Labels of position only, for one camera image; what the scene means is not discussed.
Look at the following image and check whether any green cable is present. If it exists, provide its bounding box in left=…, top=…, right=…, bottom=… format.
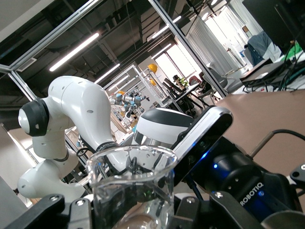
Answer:
left=281, top=40, right=305, bottom=91

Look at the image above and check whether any steel double jigger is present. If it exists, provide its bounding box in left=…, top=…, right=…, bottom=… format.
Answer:
left=261, top=209, right=305, bottom=229

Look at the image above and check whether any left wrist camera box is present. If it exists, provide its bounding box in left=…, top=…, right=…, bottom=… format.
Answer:
left=173, top=106, right=234, bottom=187

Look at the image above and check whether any aluminium frame profile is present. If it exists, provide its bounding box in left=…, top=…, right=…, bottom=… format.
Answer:
left=0, top=0, right=101, bottom=72
left=147, top=0, right=227, bottom=98

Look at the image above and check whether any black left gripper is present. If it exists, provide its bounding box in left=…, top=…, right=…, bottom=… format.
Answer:
left=204, top=137, right=305, bottom=217

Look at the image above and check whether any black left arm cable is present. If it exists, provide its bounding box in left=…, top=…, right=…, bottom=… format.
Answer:
left=250, top=129, right=305, bottom=158

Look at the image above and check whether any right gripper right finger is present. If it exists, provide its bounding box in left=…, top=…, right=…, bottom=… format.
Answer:
left=173, top=190, right=264, bottom=229

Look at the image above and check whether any blue-grey jacket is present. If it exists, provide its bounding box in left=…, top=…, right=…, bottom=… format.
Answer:
left=247, top=31, right=281, bottom=66

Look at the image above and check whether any clear glass measuring beaker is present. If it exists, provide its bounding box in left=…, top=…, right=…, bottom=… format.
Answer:
left=85, top=145, right=178, bottom=229

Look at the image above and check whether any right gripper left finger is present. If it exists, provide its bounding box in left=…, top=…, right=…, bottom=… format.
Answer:
left=4, top=194, right=94, bottom=229

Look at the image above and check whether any long ceiling light tube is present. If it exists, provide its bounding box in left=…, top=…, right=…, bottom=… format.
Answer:
left=49, top=32, right=100, bottom=72

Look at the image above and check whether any large black monitor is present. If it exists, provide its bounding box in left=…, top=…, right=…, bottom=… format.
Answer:
left=243, top=0, right=305, bottom=53

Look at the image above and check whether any brown table mat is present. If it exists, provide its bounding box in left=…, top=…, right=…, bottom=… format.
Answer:
left=214, top=90, right=305, bottom=208

